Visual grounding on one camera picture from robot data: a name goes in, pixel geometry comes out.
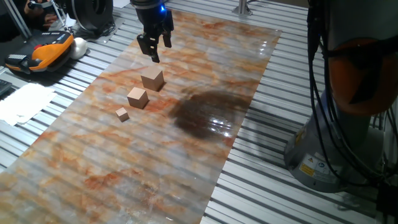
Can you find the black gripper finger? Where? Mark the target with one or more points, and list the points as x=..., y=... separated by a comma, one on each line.
x=149, y=46
x=167, y=39

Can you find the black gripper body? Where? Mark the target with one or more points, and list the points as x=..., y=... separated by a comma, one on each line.
x=152, y=15

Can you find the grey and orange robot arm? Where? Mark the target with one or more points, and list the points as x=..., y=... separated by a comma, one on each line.
x=351, y=77

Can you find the bare person hand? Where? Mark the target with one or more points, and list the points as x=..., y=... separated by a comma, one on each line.
x=31, y=9
x=50, y=21

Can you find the medium wooden cube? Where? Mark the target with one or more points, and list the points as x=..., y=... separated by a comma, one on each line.
x=137, y=98

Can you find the black spool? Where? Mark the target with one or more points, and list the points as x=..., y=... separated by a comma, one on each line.
x=91, y=12

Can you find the white computer mouse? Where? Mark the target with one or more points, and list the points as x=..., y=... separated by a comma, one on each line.
x=78, y=48

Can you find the small wooden cube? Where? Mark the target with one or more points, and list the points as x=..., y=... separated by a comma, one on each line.
x=122, y=114

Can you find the orange marble pattern mat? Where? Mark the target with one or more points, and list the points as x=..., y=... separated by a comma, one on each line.
x=149, y=149

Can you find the orange and black teach pendant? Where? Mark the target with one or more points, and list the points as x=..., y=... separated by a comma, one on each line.
x=43, y=51

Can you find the white paper towel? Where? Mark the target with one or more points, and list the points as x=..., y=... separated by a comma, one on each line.
x=23, y=104

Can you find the aluminium post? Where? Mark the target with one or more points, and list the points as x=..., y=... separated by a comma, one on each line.
x=242, y=7

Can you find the slotted upright frame bar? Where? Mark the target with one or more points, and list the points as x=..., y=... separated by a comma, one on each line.
x=17, y=17

